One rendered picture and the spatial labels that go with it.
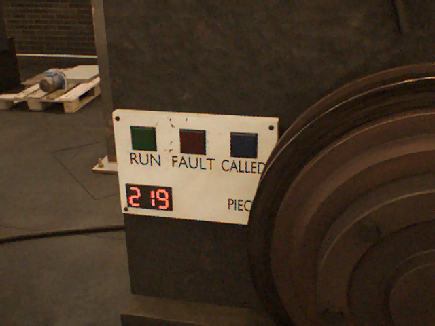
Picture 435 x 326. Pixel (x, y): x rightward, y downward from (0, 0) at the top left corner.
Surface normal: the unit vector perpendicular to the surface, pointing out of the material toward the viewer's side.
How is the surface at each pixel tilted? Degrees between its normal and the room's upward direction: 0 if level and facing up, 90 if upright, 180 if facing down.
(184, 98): 90
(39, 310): 0
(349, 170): 47
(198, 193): 90
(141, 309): 0
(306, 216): 71
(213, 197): 90
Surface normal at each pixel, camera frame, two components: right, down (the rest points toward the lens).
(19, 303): -0.01, -0.92
